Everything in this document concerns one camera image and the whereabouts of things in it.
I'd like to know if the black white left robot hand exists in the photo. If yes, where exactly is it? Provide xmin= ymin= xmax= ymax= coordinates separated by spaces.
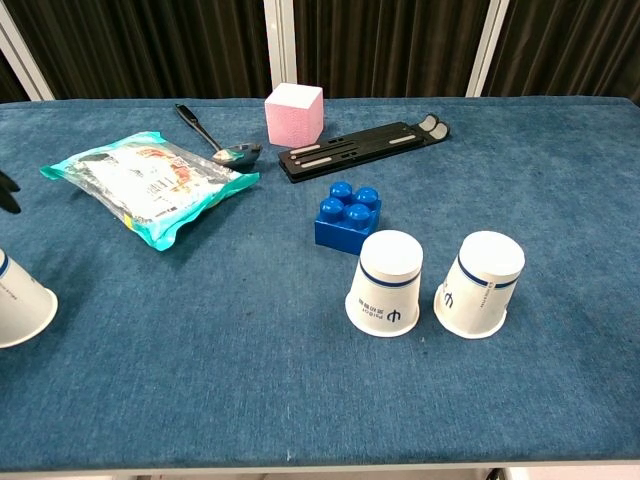
xmin=0 ymin=169 xmax=23 ymax=215

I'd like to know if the white paper cup blue print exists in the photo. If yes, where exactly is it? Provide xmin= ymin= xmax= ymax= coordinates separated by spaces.
xmin=344 ymin=230 xmax=425 ymax=337
xmin=433 ymin=230 xmax=526 ymax=340
xmin=0 ymin=248 xmax=59 ymax=349

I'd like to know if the black curtain panel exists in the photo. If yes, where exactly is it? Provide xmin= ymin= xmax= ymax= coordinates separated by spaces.
xmin=482 ymin=0 xmax=640 ymax=99
xmin=0 ymin=49 xmax=29 ymax=104
xmin=4 ymin=0 xmax=267 ymax=101
xmin=293 ymin=0 xmax=494 ymax=99

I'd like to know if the teal clear snack bag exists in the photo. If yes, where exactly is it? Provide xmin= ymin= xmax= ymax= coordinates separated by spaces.
xmin=39 ymin=131 xmax=261 ymax=252

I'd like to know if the blue tablecloth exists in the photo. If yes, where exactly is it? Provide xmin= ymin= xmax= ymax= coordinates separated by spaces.
xmin=0 ymin=96 xmax=640 ymax=471

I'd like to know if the pink foam cube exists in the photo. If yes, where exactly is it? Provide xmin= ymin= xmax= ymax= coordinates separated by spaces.
xmin=264 ymin=82 xmax=325 ymax=147

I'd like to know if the blue plastic building block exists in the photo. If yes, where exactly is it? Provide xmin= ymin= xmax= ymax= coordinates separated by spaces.
xmin=314 ymin=179 xmax=384 ymax=256

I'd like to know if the black folding stand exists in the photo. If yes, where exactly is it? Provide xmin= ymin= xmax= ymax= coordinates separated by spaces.
xmin=277 ymin=113 xmax=451 ymax=185

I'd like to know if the white frame post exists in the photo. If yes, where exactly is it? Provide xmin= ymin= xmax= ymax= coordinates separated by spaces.
xmin=0 ymin=4 xmax=55 ymax=102
xmin=263 ymin=0 xmax=299 ymax=99
xmin=464 ymin=0 xmax=511 ymax=99

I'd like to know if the black handled metal ladle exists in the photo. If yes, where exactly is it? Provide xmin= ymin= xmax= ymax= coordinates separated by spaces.
xmin=174 ymin=103 xmax=264 ymax=169

